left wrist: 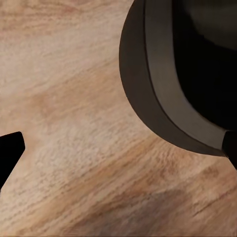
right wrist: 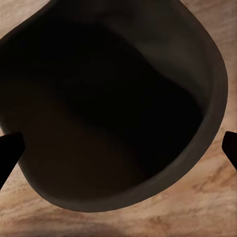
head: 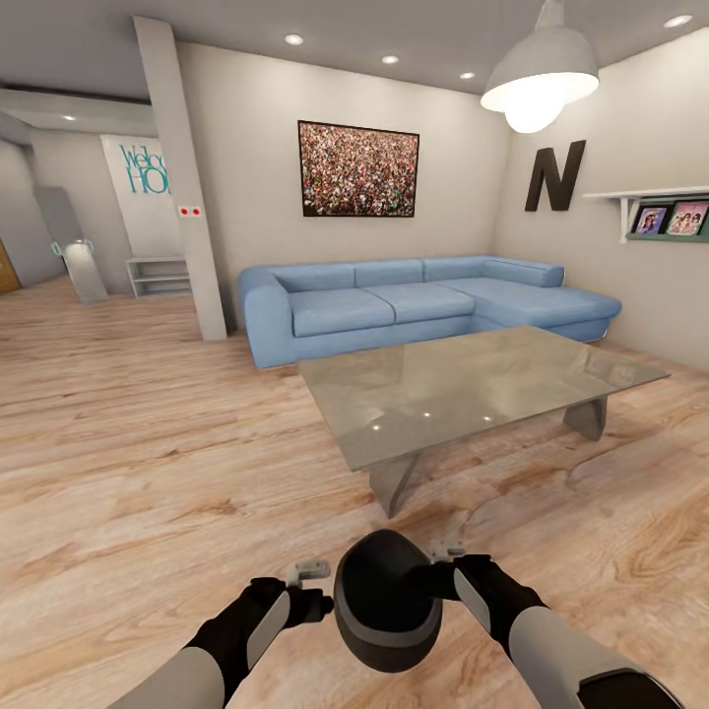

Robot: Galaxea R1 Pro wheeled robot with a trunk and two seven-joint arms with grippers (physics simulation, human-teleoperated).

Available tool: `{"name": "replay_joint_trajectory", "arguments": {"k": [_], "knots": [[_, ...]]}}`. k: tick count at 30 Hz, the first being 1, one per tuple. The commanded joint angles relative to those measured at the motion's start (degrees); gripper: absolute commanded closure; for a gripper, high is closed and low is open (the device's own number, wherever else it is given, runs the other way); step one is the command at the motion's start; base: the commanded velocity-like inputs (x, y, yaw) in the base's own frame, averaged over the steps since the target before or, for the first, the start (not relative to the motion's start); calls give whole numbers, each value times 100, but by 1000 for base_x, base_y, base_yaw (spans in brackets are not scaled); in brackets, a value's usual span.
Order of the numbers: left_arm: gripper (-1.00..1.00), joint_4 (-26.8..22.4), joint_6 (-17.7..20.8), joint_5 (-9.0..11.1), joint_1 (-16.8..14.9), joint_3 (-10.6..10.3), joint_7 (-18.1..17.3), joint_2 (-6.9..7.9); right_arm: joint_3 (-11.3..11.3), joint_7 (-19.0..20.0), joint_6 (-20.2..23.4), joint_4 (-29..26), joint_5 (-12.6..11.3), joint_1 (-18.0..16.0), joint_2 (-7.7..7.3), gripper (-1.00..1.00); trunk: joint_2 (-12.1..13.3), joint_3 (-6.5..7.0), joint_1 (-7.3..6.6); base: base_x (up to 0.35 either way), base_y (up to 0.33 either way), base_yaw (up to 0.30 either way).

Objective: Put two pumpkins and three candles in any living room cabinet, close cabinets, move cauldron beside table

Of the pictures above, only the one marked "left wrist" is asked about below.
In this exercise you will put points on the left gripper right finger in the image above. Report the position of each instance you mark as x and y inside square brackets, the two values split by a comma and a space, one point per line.
[229, 146]

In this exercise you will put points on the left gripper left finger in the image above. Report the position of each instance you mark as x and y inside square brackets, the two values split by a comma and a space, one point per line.
[12, 147]

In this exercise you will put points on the cauldron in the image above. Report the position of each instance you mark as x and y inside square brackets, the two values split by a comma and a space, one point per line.
[178, 68]

